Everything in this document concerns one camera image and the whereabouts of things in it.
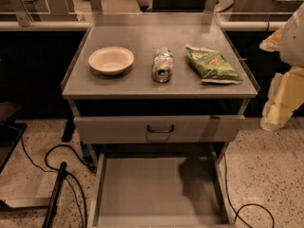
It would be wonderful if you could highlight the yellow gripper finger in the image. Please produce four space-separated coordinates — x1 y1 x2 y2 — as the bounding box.
260 66 304 131
259 27 284 52

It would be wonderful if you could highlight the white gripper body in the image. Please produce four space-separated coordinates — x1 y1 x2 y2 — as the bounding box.
280 4 304 67

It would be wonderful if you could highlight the green jalapeno chip bag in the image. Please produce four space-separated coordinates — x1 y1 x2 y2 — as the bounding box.
185 44 243 85

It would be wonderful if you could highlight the grey metal drawer cabinet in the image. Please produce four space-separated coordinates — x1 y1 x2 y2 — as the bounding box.
63 13 258 228

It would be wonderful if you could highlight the open middle drawer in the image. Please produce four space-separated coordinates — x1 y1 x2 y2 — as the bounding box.
87 154 236 228

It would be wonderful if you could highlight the closed top drawer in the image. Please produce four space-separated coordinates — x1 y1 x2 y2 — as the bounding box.
74 115 244 144

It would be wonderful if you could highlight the crushed soda can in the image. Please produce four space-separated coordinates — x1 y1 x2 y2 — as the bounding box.
152 47 174 83

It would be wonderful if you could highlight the white paper bowl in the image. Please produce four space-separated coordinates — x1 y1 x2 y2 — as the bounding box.
88 47 134 75

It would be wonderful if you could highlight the black bar on floor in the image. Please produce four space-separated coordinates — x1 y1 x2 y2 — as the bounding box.
43 161 67 228

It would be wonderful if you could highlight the black device left edge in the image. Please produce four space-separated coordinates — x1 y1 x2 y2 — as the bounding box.
0 102 27 173

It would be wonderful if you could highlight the black cable right floor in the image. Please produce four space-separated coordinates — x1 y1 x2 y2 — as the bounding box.
223 154 276 228

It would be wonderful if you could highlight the black cable floor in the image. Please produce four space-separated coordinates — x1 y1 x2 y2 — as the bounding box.
223 154 276 228
9 125 98 228

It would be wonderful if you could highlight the black drawer handle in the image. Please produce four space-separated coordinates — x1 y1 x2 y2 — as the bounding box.
146 124 175 134

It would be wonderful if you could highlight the black cable left floor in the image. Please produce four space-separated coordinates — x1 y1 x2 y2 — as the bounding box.
9 125 98 228

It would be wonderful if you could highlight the white horizontal rail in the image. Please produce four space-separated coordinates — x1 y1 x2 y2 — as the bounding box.
0 21 285 31

